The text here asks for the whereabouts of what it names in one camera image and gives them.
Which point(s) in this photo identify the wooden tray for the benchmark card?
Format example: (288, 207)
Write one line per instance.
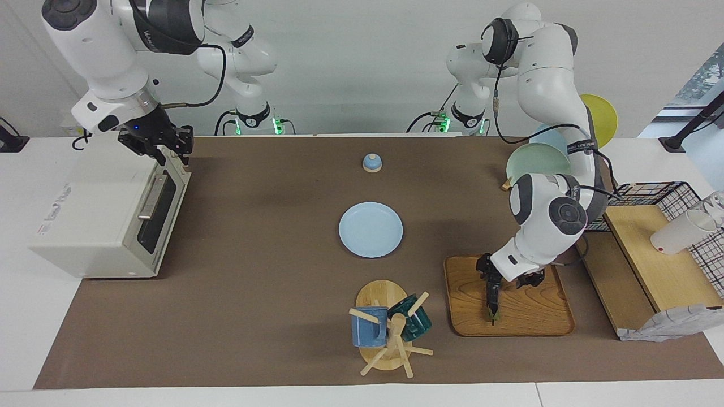
(531, 311)

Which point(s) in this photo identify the wooden shelf box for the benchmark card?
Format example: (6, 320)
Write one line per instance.
(662, 265)

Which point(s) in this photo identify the grey white checked cloth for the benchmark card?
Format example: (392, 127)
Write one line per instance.
(662, 328)

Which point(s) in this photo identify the yellow plate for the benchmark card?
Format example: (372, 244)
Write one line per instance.
(602, 116)

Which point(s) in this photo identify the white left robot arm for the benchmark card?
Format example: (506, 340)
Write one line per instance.
(543, 73)

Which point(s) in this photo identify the clear glass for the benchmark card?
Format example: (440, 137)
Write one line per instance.
(717, 203)

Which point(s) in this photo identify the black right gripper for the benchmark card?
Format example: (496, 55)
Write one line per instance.
(155, 130)

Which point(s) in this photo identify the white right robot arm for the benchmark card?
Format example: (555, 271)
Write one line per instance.
(85, 45)

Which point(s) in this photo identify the black table clamp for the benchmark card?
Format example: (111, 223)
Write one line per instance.
(11, 142)

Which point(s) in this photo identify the light blue racked plate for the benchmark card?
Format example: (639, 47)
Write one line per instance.
(548, 138)

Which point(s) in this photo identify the brown table mat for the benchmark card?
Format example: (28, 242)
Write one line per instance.
(254, 294)

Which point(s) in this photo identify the white wall socket box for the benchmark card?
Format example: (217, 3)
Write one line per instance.
(69, 127)

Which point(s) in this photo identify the blue mug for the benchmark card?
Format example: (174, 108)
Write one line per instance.
(366, 330)

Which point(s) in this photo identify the wooden plate rack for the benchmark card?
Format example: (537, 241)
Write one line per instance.
(505, 183)

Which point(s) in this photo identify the pale green plate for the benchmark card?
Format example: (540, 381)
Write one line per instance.
(534, 161)

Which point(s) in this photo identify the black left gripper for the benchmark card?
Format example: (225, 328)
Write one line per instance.
(485, 265)

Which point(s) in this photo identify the white cup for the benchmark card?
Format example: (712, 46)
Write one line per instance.
(676, 234)

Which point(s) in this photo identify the dark purple eggplant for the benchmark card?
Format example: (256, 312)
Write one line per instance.
(494, 311)

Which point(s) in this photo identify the wooden mug tree stand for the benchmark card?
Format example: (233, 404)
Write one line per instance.
(382, 294)

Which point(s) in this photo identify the dark green mug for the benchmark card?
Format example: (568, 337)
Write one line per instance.
(419, 325)

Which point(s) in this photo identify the white toaster oven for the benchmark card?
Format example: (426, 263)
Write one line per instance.
(85, 220)

